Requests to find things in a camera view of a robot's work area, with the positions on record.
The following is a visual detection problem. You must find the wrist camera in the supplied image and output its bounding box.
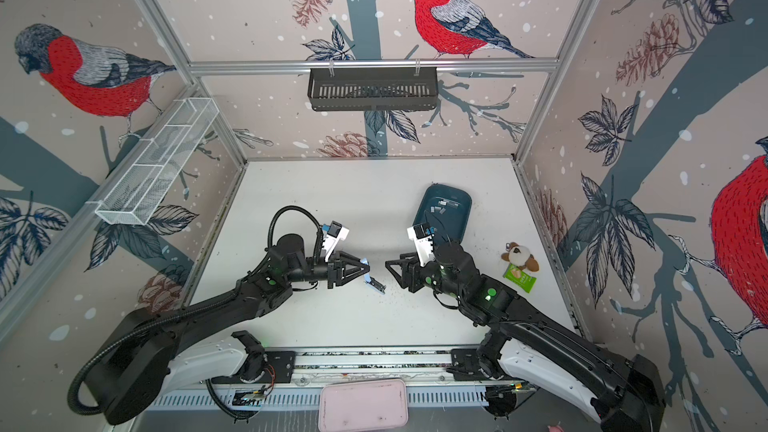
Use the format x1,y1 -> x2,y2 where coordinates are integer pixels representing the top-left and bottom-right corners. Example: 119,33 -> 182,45
322,221 -> 349,262
407,222 -> 434,267

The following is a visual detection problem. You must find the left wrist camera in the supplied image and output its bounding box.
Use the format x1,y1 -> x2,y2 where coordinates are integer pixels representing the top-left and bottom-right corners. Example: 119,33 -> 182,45
322,221 -> 349,262

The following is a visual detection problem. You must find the black wire hanging basket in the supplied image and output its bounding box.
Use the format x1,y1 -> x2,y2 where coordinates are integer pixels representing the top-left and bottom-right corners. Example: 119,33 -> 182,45
307,66 -> 440,113

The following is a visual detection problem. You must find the pink plastic box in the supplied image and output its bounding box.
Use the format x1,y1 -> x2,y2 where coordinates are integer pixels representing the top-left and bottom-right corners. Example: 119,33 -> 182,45
318,379 -> 409,431

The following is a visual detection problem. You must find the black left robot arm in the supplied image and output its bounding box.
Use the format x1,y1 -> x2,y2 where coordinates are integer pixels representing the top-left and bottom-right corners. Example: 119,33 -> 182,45
66,205 -> 370,425

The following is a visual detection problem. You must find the teal plastic tray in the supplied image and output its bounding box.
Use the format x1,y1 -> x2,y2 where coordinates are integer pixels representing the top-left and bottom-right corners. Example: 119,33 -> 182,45
413,183 -> 472,245

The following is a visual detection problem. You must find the green snack packet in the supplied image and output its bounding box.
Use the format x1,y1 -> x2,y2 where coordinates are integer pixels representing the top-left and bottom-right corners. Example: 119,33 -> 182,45
504,263 -> 537,293

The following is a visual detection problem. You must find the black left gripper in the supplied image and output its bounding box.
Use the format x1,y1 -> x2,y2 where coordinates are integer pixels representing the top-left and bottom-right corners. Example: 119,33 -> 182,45
285,250 -> 369,291

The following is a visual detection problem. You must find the white mesh wall shelf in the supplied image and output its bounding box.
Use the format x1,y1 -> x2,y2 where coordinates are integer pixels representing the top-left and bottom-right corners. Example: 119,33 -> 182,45
95,97 -> 219,225

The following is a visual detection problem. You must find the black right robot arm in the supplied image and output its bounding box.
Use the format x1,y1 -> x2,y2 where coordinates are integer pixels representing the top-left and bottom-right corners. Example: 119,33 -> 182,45
385,242 -> 666,431

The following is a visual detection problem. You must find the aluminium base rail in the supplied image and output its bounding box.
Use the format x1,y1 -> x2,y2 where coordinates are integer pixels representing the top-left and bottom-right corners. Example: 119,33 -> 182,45
143,344 -> 601,412

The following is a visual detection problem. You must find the brown plush dog toy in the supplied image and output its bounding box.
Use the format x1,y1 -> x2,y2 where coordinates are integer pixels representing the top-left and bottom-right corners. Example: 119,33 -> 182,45
501,242 -> 540,273

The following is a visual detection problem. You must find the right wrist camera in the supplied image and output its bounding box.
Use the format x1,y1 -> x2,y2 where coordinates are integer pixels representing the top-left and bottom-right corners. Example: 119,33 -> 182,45
407,222 -> 434,267

